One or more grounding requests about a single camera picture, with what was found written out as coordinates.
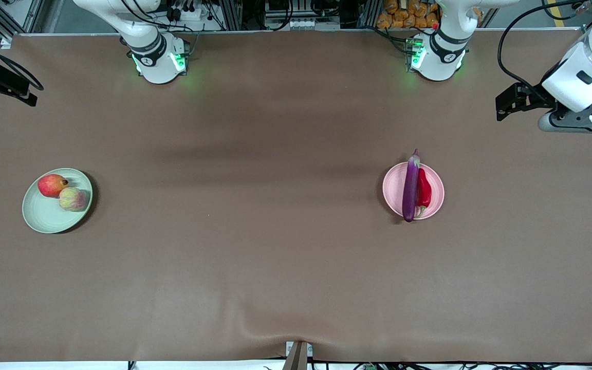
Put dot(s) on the pale green round plate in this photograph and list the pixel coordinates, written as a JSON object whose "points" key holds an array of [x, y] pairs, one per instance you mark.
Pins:
{"points": [[44, 216]]}

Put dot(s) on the metal table edge bracket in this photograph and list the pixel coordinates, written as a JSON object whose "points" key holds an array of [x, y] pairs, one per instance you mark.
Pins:
{"points": [[298, 357]]}

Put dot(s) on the long purple eggplant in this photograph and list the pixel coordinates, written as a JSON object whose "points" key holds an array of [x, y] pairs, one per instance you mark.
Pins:
{"points": [[410, 187]]}

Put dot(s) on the bag of orange fruits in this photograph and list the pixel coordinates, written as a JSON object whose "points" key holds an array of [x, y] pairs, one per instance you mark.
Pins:
{"points": [[404, 15]]}

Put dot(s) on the white connector block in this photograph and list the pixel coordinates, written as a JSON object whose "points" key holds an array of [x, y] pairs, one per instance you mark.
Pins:
{"points": [[311, 24]]}

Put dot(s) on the green pink round fruit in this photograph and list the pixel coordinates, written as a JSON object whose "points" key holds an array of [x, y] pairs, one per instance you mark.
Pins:
{"points": [[73, 199]]}

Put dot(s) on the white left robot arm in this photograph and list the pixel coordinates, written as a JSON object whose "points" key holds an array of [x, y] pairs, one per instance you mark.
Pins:
{"points": [[442, 56]]}

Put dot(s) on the white power strip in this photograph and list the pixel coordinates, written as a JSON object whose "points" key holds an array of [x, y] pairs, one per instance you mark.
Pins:
{"points": [[193, 14]]}

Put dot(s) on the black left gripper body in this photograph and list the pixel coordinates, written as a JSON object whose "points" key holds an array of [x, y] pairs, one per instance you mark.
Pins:
{"points": [[536, 99]]}

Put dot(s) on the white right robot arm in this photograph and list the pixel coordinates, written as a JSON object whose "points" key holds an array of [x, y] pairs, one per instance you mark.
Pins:
{"points": [[154, 61]]}

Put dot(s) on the brown table mat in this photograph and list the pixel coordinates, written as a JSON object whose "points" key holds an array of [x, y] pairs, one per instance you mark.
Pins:
{"points": [[224, 288]]}

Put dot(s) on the red apple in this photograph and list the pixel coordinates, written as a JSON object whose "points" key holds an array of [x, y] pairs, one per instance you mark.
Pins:
{"points": [[50, 186]]}

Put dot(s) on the red chili pepper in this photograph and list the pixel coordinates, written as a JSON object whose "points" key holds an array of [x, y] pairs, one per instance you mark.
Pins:
{"points": [[424, 192]]}

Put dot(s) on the pink round plate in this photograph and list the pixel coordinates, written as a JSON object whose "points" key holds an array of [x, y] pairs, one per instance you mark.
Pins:
{"points": [[393, 187]]}

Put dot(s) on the aluminium frame post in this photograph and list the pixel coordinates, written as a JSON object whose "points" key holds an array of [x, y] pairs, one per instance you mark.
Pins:
{"points": [[230, 14]]}

